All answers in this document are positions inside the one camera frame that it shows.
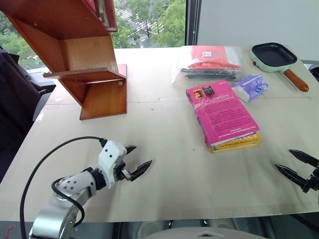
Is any dark grey object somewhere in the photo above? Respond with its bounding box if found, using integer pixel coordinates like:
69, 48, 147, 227
302, 59, 319, 83

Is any clear plastic bag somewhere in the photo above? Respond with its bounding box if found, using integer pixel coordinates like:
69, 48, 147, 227
170, 45, 244, 85

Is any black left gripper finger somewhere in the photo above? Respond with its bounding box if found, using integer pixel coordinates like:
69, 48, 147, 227
125, 145, 138, 157
129, 160, 153, 182

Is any black chair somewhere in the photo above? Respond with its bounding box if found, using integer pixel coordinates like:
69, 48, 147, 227
0, 45, 57, 184

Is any black folded garment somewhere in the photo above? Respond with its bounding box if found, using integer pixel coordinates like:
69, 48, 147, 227
180, 67, 240, 81

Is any pink book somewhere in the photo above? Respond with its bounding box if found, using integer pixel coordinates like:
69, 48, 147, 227
185, 80, 260, 147

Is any green pan with wooden handle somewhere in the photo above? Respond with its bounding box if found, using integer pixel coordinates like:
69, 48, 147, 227
251, 42, 310, 93

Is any brown wooden bookshelf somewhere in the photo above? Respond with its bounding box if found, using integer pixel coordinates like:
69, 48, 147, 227
0, 0, 128, 121

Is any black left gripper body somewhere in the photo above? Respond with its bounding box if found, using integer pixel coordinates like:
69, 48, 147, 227
112, 159, 133, 183

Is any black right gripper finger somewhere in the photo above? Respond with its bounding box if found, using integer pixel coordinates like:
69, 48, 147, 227
274, 163, 310, 192
288, 149, 319, 168

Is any grey rounded robot torso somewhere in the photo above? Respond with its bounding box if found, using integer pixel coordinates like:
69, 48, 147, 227
136, 218, 266, 239

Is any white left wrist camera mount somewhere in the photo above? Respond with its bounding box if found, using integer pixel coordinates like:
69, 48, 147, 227
97, 140, 128, 189

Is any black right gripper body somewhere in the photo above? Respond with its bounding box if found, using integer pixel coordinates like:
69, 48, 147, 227
302, 168, 319, 194

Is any purple tissue pack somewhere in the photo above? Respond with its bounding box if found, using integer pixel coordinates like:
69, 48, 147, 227
231, 73, 270, 104

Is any red folded garment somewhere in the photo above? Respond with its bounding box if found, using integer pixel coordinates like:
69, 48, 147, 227
186, 45, 241, 71

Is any yellow book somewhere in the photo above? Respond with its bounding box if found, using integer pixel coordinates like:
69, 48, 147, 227
209, 132, 263, 154

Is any dark window frame post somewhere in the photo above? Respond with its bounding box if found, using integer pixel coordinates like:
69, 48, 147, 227
185, 0, 202, 47

